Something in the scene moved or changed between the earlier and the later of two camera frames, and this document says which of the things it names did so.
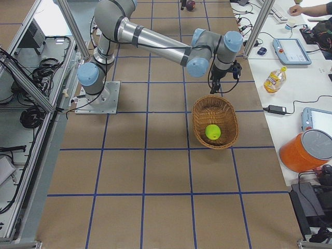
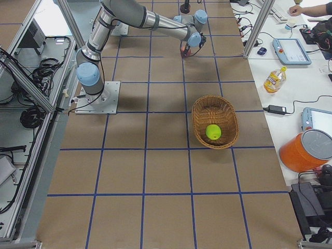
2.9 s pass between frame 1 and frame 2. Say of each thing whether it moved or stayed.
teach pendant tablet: stayed
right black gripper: moved
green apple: stayed
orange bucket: stayed
